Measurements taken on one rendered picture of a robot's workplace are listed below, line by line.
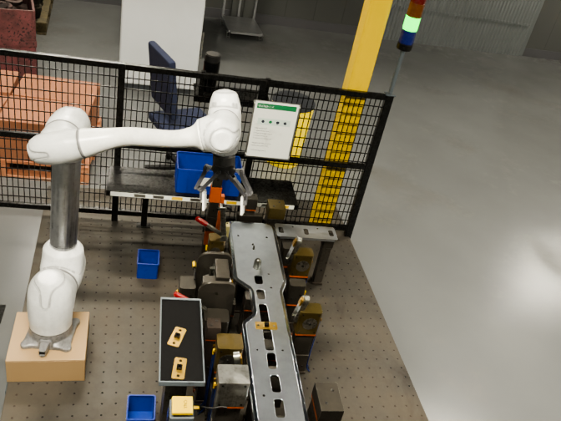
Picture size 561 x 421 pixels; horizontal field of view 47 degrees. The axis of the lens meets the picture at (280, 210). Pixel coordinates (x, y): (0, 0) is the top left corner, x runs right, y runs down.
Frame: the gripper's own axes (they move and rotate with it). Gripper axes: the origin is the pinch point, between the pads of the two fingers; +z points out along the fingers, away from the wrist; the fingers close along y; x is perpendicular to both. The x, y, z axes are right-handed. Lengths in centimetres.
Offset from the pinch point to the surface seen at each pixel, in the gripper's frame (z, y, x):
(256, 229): 36, -1, 61
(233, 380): 42, 14, -37
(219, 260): 24.3, -3.1, 7.0
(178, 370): 35, -1, -45
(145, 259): 56, -52, 54
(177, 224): 54, -49, 92
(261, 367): 51, 19, -17
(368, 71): -30, 40, 108
